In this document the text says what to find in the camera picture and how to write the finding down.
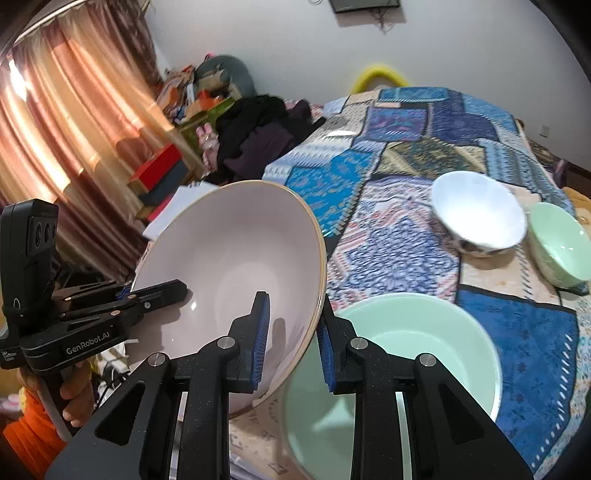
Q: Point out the blue box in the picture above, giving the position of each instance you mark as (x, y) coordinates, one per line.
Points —
(166, 189)

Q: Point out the orange pink curtain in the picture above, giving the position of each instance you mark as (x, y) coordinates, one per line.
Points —
(69, 115)

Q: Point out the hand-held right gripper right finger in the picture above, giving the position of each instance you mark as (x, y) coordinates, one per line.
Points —
(325, 355)

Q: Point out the blue patchwork tablecloth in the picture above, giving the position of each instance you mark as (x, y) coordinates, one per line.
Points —
(415, 152)

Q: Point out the pink bowl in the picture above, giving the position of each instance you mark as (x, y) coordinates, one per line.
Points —
(221, 240)

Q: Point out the pile of toy boxes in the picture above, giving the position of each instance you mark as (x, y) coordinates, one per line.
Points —
(178, 90)

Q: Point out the red box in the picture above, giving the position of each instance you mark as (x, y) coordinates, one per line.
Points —
(154, 168)

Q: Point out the white paper sheet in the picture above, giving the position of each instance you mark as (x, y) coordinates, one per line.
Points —
(180, 207)

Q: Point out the person's left hand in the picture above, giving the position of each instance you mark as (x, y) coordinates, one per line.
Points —
(76, 397)

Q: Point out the small black monitor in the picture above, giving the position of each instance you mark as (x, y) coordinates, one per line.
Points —
(364, 5)

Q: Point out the person's left forearm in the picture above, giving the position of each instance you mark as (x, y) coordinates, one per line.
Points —
(27, 434)

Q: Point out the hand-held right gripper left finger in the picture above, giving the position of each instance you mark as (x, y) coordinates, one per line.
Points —
(261, 341)

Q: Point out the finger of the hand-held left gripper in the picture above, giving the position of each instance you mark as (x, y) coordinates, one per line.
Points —
(157, 293)
(97, 290)

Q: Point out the small mint green bowl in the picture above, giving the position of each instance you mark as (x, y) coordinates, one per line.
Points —
(563, 240)

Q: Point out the white bowl with dark print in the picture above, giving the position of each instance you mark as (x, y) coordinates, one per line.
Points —
(475, 207)

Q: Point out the large light green bowl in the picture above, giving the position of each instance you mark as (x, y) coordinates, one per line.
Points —
(415, 341)

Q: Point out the yellow blanket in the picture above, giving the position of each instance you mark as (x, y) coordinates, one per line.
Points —
(577, 194)

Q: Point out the dark clothes pile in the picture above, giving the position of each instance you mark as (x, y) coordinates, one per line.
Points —
(258, 129)

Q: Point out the white wall socket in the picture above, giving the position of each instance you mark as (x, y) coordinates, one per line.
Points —
(544, 130)

